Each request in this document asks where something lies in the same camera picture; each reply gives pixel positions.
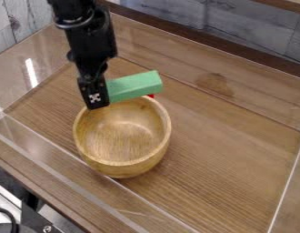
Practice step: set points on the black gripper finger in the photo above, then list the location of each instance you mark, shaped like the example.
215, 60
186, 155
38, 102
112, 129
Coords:
95, 92

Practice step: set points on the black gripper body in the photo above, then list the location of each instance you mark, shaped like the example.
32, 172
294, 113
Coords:
94, 44

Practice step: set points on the green rectangular block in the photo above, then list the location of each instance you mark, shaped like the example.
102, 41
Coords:
128, 87

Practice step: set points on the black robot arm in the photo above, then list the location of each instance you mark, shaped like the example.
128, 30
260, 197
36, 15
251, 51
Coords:
86, 22

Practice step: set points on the brown wooden bowl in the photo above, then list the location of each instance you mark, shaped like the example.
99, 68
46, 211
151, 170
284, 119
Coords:
123, 139

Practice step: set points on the black metal bracket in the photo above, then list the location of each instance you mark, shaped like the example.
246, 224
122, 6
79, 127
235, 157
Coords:
34, 223

